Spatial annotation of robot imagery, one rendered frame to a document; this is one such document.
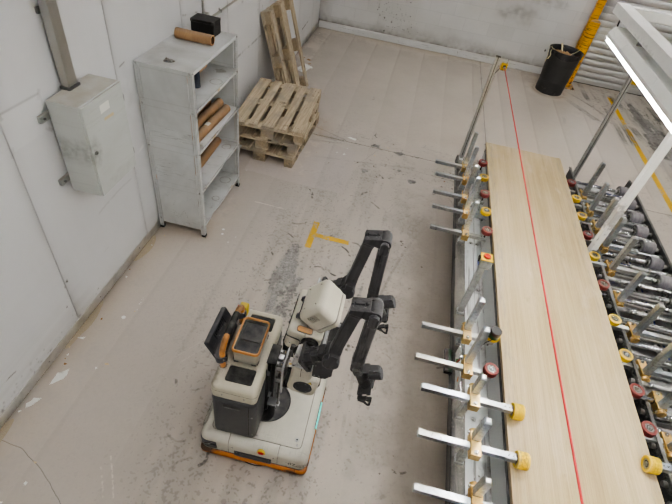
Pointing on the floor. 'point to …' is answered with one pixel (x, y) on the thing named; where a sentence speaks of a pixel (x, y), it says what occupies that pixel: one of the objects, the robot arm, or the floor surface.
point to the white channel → (654, 43)
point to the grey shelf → (222, 56)
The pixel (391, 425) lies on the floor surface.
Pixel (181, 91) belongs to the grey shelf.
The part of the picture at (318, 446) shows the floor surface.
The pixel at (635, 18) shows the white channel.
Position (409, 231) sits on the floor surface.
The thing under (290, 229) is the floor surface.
